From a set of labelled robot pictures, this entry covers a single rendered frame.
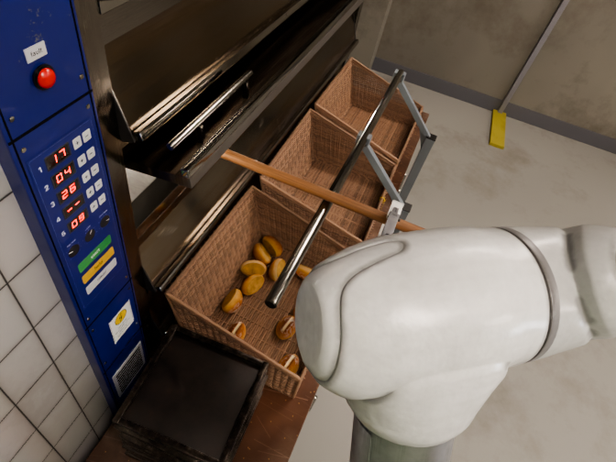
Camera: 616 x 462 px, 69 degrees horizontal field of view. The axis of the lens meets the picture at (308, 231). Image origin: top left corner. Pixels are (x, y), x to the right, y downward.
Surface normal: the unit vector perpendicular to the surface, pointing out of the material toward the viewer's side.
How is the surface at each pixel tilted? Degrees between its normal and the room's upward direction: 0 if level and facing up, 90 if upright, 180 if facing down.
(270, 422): 0
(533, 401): 0
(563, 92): 90
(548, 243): 10
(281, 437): 0
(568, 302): 39
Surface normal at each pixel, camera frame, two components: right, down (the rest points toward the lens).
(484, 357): 0.31, 0.43
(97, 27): 0.91, 0.40
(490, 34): -0.32, 0.68
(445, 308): 0.22, -0.20
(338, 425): 0.18, -0.64
